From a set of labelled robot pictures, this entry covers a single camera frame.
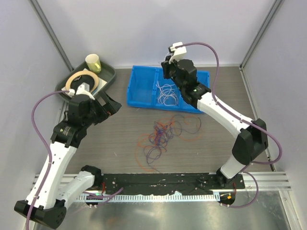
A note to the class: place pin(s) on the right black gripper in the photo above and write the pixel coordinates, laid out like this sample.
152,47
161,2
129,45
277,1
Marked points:
166,65

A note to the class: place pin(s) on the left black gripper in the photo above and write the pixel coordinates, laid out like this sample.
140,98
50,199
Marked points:
111,106

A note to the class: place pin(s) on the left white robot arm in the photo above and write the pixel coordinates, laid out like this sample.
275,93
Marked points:
47,204

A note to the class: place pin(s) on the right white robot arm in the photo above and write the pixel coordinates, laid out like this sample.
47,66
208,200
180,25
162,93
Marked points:
251,138

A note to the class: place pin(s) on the white paper pad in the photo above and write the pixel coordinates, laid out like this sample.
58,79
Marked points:
102,84

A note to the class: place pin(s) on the blue three-compartment bin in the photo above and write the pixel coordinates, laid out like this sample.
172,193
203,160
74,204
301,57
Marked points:
147,88

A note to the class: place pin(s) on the dark green tray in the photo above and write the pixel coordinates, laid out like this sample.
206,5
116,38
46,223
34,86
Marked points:
107,73

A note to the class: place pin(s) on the black round disc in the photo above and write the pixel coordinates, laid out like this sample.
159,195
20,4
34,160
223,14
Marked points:
83,79

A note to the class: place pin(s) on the tan tape roll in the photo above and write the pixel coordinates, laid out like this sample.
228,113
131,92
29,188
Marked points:
81,73

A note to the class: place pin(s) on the yellow-green mug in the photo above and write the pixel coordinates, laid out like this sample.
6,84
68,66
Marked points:
93,63

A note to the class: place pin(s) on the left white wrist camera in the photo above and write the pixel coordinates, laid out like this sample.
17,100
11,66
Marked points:
82,89

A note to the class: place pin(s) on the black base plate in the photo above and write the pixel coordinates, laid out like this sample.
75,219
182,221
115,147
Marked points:
161,184

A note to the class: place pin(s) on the right corner aluminium post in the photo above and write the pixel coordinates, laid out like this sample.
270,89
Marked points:
262,30

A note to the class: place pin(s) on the corner aluminium post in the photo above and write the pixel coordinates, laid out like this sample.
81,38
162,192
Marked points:
262,30
49,30

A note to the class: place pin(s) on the left corner aluminium post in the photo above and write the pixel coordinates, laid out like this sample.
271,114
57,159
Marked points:
49,30

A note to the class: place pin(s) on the slotted cable duct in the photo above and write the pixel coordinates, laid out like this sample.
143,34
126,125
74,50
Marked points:
176,197

